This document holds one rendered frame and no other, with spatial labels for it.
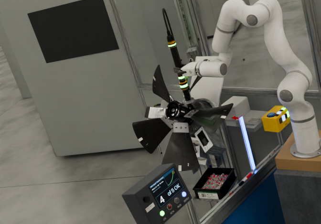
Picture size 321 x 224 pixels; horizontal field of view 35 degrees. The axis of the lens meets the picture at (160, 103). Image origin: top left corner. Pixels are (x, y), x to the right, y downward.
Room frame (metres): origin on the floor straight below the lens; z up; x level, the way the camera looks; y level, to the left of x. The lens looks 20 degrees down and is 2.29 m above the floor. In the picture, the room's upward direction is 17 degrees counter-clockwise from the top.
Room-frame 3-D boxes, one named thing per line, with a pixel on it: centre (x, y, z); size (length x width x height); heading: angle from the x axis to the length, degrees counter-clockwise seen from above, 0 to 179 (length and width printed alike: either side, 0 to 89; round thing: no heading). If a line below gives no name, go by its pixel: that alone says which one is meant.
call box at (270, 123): (2.62, -0.62, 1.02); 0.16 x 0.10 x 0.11; 131
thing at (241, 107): (3.23, -0.48, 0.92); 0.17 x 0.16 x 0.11; 131
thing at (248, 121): (3.04, -0.52, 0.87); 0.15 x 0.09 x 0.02; 45
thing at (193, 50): (3.31, -0.31, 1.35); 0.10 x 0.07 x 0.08; 166
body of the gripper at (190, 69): (2.62, -0.23, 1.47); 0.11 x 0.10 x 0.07; 41
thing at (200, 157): (2.73, -0.14, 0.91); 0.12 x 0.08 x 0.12; 131
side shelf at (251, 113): (3.15, -0.50, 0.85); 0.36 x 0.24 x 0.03; 41
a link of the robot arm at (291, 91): (2.21, -0.63, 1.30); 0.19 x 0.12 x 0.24; 138
